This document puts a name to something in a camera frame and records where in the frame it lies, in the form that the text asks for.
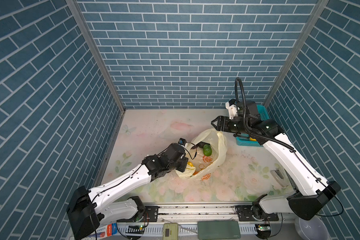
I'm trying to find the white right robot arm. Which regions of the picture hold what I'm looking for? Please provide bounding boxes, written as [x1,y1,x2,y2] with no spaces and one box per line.
[211,100,341,221]

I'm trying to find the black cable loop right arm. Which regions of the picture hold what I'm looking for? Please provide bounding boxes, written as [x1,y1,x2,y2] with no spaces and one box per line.
[235,77,296,153]

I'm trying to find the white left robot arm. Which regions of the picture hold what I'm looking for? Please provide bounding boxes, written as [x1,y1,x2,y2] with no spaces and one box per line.
[67,139,189,240]

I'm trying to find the green lime toy fruit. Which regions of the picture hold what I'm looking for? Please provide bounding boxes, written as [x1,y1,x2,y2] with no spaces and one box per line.
[203,144,213,157]

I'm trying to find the aluminium corner post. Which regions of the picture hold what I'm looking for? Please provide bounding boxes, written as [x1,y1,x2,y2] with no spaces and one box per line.
[262,0,329,108]
[66,0,126,115]

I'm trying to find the yellow printed plastic bag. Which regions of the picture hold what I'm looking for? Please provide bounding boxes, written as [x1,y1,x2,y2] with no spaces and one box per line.
[176,129,228,181]

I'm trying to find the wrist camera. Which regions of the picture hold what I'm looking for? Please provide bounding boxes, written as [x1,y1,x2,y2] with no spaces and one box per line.
[225,99,238,120]
[178,138,187,146]

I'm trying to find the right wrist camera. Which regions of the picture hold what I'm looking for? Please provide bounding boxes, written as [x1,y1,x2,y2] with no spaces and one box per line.
[225,99,238,120]

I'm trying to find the white bowl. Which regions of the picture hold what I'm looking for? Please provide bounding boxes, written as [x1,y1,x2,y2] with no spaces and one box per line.
[295,216,330,240]

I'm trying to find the red white blue box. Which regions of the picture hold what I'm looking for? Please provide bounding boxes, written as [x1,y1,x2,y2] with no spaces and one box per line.
[84,223,118,240]

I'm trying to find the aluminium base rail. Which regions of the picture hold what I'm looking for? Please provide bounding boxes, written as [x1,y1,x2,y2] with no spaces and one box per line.
[113,202,289,224]

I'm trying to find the aluminium corner post right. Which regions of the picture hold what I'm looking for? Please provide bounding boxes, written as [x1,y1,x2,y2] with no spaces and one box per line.
[262,0,329,108]

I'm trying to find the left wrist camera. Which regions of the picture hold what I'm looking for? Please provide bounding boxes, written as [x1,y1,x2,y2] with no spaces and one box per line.
[178,138,187,146]

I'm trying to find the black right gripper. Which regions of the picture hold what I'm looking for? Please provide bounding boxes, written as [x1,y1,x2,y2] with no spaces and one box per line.
[210,114,249,135]

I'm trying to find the aluminium corner post left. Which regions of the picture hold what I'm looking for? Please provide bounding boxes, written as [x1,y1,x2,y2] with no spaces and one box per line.
[66,0,126,115]

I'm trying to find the small yellow-green timer box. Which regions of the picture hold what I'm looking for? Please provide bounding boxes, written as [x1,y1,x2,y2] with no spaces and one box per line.
[163,223,179,240]

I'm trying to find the teal perforated plastic basket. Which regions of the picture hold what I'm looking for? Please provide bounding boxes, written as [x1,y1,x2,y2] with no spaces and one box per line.
[236,102,270,147]

